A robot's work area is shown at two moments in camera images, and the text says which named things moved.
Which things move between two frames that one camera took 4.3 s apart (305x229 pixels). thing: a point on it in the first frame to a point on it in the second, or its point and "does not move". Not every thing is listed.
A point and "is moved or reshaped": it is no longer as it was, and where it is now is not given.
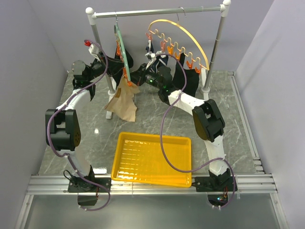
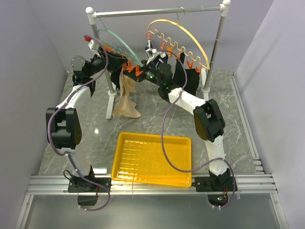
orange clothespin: x=129 y=83 is moved or reshaped
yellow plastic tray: x=138 y=157 does not move
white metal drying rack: x=223 y=11 does not move
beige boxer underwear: x=122 y=102 is moved or reshaped
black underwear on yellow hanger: x=178 y=79 does not move
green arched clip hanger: x=116 y=30 to x=124 y=44
